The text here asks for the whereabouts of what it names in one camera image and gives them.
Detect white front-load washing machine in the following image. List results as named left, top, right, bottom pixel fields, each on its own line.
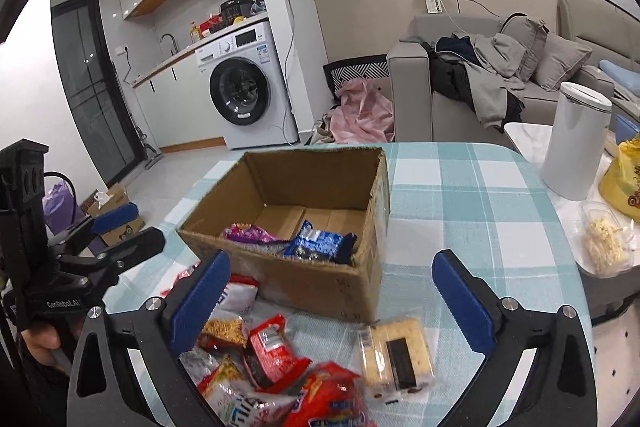
left=195, top=18, right=299, bottom=150

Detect person's left hand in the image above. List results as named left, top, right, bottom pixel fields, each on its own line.
left=21, top=324, right=64, bottom=371

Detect purple bag on floor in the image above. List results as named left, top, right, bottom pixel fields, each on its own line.
left=42, top=181, right=85, bottom=235

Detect SF Express cardboard box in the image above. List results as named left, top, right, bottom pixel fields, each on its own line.
left=178, top=146, right=390, bottom=323

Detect red triangular crisp bag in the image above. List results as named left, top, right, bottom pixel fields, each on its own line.
left=282, top=362, right=375, bottom=427

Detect small red snack packet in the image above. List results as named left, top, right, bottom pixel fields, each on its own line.
left=243, top=314, right=311, bottom=393

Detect blue oreo cookie packet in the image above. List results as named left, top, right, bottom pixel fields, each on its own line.
left=282, top=220, right=358, bottom=265

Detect grey sofa cushion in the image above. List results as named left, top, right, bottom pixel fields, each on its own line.
left=500, top=13, right=549, bottom=82

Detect small noodle snack bag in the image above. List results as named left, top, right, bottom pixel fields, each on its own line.
left=198, top=274, right=259, bottom=351

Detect clear bag of food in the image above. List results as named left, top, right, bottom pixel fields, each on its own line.
left=570, top=200, right=634, bottom=279

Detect small purple candy packet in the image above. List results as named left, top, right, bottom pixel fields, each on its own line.
left=221, top=223, right=281, bottom=245

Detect black glass door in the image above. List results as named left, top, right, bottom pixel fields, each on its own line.
left=51, top=0, right=143, bottom=186

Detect black patterned chair back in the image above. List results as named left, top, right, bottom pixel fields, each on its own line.
left=323, top=54, right=390, bottom=102

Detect pile of grey clothes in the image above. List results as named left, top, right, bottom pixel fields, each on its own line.
left=421, top=32, right=525, bottom=130

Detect white cylindrical kettle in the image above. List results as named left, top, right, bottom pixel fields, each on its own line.
left=540, top=81, right=612, bottom=202

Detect pink cloth on chair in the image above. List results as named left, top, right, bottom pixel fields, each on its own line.
left=329, top=78, right=395, bottom=144

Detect clear pack sandwich crackers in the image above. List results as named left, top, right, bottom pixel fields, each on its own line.
left=356, top=315, right=435, bottom=402

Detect teal checked tablecloth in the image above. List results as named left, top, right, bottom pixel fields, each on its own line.
left=106, top=143, right=590, bottom=426

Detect grey sofa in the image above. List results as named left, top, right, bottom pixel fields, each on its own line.
left=386, top=0, right=639, bottom=145

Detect yellow plastic bag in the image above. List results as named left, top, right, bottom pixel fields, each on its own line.
left=599, top=135, right=640, bottom=222

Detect small cardboard box on floor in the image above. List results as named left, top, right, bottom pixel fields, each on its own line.
left=81, top=183, right=145, bottom=247

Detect white red noodle snack bag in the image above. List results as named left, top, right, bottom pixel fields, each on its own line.
left=198, top=355, right=296, bottom=427

